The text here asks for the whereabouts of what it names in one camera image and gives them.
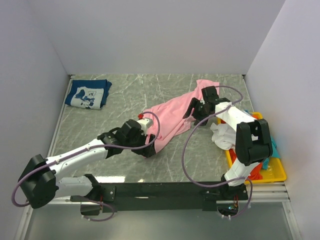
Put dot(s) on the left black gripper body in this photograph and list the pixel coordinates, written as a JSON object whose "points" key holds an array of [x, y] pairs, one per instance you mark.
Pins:
{"points": [[138, 139]]}

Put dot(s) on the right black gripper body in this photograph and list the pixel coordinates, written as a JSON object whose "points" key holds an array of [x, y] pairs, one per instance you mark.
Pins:
{"points": [[200, 111]]}

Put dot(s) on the pink t shirt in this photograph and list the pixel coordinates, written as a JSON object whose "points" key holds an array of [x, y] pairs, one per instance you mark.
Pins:
{"points": [[168, 117]]}

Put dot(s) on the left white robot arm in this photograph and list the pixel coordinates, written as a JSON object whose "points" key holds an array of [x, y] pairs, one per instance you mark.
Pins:
{"points": [[45, 179]]}

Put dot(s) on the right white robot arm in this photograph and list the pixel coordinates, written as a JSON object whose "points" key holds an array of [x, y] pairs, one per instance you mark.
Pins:
{"points": [[252, 137]]}

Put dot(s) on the white t shirt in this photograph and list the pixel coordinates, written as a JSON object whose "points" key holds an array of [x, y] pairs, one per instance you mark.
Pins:
{"points": [[223, 136]]}

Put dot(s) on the folded blue printed t shirt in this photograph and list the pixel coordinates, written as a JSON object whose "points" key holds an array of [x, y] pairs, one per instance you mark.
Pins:
{"points": [[88, 94]]}

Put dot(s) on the black base beam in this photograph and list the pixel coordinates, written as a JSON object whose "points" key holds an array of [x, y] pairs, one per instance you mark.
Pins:
{"points": [[157, 196]]}

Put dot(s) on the yellow plastic tray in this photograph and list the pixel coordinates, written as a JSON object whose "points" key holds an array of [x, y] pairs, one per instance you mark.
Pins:
{"points": [[274, 171]]}

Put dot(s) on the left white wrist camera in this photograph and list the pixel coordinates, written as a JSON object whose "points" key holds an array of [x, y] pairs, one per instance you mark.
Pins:
{"points": [[144, 122]]}

